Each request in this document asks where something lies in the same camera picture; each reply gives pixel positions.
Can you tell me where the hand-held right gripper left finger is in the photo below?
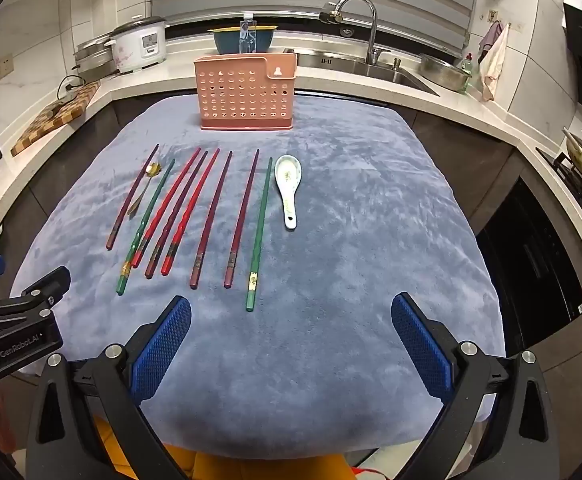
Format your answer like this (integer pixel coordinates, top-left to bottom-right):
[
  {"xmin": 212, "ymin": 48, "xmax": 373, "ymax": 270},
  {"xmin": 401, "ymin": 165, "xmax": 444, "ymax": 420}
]
[{"xmin": 24, "ymin": 295, "xmax": 193, "ymax": 480}]

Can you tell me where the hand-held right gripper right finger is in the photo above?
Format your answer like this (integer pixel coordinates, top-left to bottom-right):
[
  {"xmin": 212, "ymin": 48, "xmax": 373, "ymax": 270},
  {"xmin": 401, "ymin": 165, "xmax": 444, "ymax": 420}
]
[{"xmin": 390, "ymin": 292, "xmax": 556, "ymax": 480}]

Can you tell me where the green chopstick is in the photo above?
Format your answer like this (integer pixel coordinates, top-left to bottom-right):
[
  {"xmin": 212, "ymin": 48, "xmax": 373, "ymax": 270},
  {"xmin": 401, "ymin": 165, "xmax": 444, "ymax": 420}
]
[
  {"xmin": 245, "ymin": 156, "xmax": 274, "ymax": 313},
  {"xmin": 116, "ymin": 158, "xmax": 176, "ymax": 296}
]

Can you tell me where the red chopstick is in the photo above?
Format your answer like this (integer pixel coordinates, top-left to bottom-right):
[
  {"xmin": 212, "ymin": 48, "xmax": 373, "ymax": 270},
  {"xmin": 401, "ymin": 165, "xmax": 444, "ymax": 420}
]
[
  {"xmin": 161, "ymin": 148, "xmax": 221, "ymax": 276},
  {"xmin": 131, "ymin": 147, "xmax": 202, "ymax": 269}
]

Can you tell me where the pink perforated utensil holder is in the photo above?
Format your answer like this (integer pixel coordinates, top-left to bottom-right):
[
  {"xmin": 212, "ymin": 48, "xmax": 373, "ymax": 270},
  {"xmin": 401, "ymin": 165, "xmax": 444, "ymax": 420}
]
[{"xmin": 193, "ymin": 52, "xmax": 298, "ymax": 132}]

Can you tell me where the grey-blue fleece blanket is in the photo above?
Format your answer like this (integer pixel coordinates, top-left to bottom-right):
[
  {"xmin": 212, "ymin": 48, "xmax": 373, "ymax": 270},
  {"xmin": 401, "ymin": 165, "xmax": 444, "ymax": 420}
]
[{"xmin": 8, "ymin": 94, "xmax": 502, "ymax": 458}]

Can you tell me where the black built-in oven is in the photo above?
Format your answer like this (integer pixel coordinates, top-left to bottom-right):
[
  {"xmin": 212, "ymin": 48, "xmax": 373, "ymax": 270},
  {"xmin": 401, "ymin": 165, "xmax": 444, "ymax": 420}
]
[{"xmin": 475, "ymin": 175, "xmax": 582, "ymax": 352}]

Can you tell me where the orange cloth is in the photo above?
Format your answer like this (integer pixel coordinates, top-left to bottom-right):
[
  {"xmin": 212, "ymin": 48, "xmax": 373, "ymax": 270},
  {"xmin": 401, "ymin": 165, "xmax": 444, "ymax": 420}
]
[{"xmin": 91, "ymin": 414, "xmax": 363, "ymax": 480}]

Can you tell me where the small gold metal spoon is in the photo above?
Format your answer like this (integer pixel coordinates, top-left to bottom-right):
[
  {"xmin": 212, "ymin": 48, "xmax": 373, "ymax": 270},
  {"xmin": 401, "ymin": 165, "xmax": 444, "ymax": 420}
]
[{"xmin": 127, "ymin": 162, "xmax": 162, "ymax": 219}]

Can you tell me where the checkered wooden cutting board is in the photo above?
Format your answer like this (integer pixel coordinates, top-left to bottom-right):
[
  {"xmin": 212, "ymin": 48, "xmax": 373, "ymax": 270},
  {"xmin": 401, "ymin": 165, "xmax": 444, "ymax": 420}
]
[{"xmin": 10, "ymin": 81, "xmax": 101, "ymax": 157}]

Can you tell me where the white ceramic soup spoon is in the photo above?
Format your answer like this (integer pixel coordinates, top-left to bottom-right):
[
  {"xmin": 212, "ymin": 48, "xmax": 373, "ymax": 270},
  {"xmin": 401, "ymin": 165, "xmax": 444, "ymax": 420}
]
[{"xmin": 274, "ymin": 154, "xmax": 303, "ymax": 231}]

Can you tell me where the black gas stove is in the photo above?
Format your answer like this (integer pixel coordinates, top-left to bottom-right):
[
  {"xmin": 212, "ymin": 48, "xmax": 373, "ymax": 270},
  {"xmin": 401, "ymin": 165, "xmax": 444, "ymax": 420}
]
[{"xmin": 536, "ymin": 146, "xmax": 582, "ymax": 257}]

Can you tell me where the steel steamer pot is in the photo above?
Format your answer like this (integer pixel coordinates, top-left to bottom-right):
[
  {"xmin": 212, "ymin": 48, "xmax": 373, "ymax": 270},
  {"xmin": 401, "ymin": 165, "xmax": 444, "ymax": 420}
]
[{"xmin": 72, "ymin": 34, "xmax": 117, "ymax": 80}]

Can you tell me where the white rice cooker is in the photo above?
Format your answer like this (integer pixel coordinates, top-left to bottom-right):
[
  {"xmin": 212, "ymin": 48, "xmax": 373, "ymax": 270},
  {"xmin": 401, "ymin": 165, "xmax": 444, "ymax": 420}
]
[{"xmin": 107, "ymin": 16, "xmax": 169, "ymax": 73}]

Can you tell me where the stainless steel basin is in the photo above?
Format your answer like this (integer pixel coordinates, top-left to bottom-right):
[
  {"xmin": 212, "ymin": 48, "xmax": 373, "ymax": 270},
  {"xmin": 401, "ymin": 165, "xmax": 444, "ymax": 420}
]
[{"xmin": 419, "ymin": 52, "xmax": 472, "ymax": 92}]

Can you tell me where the stainless steel sink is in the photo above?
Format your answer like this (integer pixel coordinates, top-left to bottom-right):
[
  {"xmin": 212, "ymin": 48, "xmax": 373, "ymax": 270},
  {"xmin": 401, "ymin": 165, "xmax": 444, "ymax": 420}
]
[{"xmin": 293, "ymin": 49, "xmax": 442, "ymax": 97}]

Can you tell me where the green dish soap bottle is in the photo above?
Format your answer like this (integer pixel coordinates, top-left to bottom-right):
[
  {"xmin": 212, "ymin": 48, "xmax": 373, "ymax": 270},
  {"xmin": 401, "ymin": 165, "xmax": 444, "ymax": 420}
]
[{"xmin": 460, "ymin": 52, "xmax": 474, "ymax": 95}]

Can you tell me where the white hanging towel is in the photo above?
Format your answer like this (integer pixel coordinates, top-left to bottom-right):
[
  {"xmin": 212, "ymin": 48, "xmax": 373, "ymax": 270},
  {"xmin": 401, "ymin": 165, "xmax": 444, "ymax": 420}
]
[{"xmin": 478, "ymin": 24, "xmax": 511, "ymax": 103}]

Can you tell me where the blue and yellow bowl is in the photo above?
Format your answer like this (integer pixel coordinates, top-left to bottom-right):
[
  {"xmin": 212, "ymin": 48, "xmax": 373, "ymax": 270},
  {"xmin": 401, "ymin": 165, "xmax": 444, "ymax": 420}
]
[{"xmin": 207, "ymin": 24, "xmax": 278, "ymax": 56}]

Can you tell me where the chrome kitchen faucet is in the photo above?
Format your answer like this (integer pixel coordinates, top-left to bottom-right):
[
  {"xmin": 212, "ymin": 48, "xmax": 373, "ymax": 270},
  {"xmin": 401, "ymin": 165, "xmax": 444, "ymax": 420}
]
[{"xmin": 320, "ymin": 0, "xmax": 393, "ymax": 66}]

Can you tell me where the purple hanging cloth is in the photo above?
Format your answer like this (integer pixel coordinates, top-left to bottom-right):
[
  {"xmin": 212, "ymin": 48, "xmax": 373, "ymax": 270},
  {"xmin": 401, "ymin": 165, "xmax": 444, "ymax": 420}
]
[{"xmin": 478, "ymin": 21, "xmax": 504, "ymax": 57}]

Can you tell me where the clear plastic water bottle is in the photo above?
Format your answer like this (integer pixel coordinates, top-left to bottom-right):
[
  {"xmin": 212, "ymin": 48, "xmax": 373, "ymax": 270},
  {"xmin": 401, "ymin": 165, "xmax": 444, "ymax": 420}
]
[{"xmin": 240, "ymin": 12, "xmax": 258, "ymax": 55}]

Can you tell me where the black power cord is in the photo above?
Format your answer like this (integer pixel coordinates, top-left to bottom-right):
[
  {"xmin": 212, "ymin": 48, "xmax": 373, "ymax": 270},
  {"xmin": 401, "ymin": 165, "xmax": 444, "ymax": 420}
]
[{"xmin": 58, "ymin": 75, "xmax": 86, "ymax": 102}]

